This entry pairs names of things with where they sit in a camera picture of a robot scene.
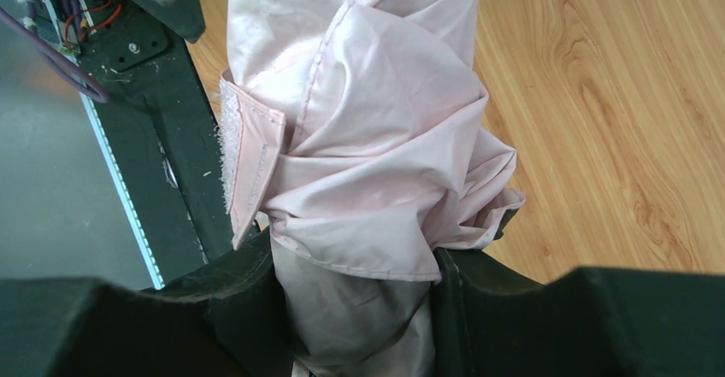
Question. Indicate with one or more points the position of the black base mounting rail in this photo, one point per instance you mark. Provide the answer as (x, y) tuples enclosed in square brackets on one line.
[(155, 128)]

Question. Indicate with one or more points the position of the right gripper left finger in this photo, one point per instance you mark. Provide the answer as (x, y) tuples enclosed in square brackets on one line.
[(227, 318)]

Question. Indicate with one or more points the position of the pink folding umbrella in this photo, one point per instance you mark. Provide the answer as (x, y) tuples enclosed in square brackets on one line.
[(354, 126)]

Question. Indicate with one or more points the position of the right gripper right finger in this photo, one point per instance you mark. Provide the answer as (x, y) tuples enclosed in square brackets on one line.
[(488, 320)]

